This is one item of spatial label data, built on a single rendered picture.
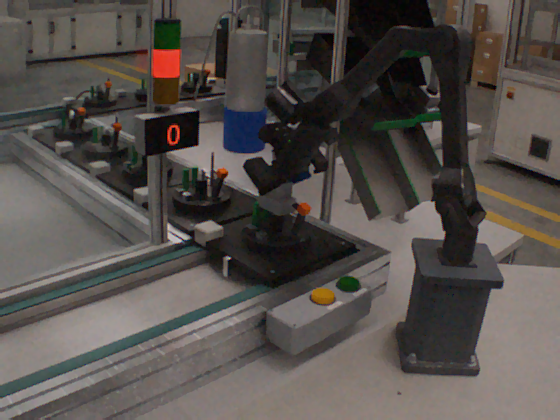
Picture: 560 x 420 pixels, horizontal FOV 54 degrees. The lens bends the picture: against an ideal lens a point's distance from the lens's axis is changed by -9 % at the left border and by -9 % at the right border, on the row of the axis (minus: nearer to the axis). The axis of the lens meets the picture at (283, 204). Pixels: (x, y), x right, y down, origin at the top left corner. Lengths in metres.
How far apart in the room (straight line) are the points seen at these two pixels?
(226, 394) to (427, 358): 0.36
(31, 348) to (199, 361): 0.29
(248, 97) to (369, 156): 0.79
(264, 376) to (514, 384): 0.45
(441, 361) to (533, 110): 4.31
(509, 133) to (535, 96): 0.43
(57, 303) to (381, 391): 0.59
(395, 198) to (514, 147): 4.04
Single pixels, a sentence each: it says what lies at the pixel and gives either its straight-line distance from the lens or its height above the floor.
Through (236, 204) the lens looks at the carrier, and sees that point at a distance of 1.40.
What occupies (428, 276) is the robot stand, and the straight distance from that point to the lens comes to 0.97.
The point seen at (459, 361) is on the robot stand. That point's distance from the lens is 1.09.
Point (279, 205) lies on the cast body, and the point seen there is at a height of 1.06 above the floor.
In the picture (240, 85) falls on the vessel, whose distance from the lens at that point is 2.08.
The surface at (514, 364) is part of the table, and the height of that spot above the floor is 0.86.
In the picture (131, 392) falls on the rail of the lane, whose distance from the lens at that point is 0.91.
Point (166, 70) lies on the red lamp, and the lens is 1.08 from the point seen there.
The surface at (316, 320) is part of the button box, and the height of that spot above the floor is 0.95.
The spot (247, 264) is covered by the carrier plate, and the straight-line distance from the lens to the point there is 1.13.
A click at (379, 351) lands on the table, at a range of 1.12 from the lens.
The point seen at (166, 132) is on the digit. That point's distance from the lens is 1.10.
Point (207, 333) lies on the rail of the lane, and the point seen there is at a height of 0.96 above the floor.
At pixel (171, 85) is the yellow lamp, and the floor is 1.30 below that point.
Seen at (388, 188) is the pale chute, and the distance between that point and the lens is 1.39.
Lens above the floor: 1.50
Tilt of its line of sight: 22 degrees down
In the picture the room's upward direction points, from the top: 4 degrees clockwise
